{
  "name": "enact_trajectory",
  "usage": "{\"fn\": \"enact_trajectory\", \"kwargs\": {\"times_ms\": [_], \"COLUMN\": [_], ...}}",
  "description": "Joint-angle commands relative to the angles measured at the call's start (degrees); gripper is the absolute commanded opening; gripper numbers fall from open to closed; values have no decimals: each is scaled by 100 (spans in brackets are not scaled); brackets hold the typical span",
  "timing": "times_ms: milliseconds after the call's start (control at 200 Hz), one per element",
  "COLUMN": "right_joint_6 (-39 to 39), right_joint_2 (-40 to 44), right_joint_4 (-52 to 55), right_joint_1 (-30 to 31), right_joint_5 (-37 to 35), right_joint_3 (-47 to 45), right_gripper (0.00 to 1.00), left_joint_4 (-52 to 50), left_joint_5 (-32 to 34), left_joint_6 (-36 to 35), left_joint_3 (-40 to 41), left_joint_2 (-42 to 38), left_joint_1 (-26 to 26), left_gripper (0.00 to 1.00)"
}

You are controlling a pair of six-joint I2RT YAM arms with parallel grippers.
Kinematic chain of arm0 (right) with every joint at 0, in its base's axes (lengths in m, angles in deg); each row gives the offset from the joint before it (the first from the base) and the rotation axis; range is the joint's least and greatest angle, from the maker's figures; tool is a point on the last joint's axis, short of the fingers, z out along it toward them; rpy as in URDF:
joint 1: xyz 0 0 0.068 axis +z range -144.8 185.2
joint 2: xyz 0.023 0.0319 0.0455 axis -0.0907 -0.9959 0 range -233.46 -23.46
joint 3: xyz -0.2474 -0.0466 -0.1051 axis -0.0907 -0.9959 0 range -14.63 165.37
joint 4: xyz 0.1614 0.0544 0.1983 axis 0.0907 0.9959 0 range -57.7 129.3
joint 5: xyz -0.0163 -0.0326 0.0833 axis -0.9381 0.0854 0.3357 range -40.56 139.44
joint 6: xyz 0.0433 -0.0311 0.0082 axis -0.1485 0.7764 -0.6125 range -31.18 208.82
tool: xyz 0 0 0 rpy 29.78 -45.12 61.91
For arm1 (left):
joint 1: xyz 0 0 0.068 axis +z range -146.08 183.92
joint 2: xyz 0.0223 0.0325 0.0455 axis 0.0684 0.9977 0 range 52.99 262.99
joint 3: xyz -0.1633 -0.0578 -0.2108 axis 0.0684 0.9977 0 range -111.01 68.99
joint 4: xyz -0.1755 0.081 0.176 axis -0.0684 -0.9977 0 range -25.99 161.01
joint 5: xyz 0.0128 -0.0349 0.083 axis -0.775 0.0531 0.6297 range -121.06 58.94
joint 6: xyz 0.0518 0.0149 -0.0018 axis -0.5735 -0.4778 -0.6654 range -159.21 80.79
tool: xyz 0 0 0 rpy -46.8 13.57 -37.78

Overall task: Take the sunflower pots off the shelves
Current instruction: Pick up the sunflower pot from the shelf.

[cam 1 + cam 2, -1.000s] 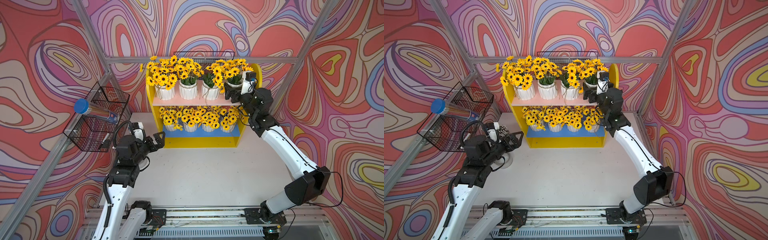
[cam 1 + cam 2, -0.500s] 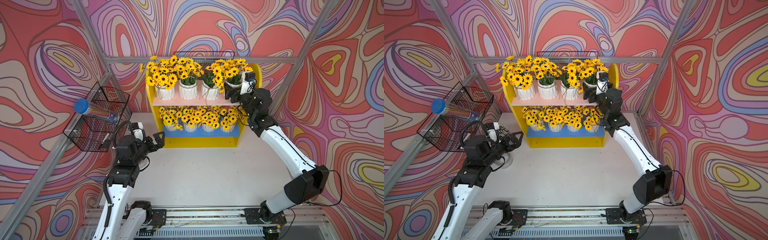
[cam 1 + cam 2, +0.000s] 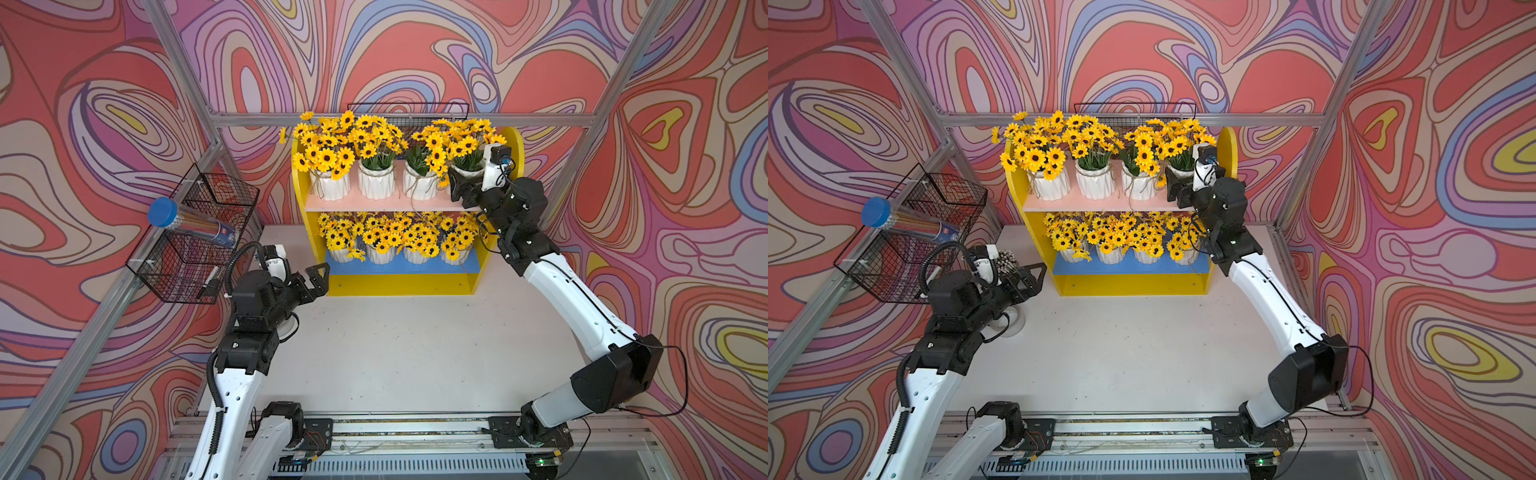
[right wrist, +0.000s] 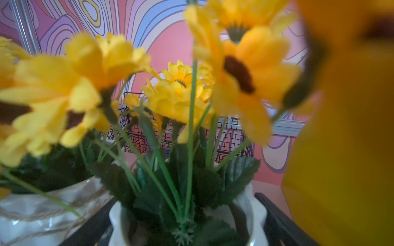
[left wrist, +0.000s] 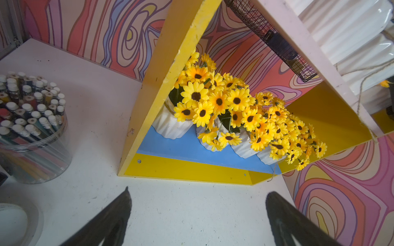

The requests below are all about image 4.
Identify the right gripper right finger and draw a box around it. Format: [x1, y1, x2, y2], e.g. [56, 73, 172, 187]
[254, 193, 319, 246]

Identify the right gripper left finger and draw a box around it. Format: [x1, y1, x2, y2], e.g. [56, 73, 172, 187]
[60, 198, 116, 246]

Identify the sunflower pot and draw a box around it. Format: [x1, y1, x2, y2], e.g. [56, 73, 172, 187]
[100, 1, 302, 246]
[1, 33, 152, 246]

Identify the yellow shelf unit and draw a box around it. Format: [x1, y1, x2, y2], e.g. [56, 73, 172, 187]
[280, 1, 394, 246]

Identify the black wire basket rear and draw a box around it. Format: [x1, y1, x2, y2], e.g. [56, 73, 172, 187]
[112, 99, 246, 163]

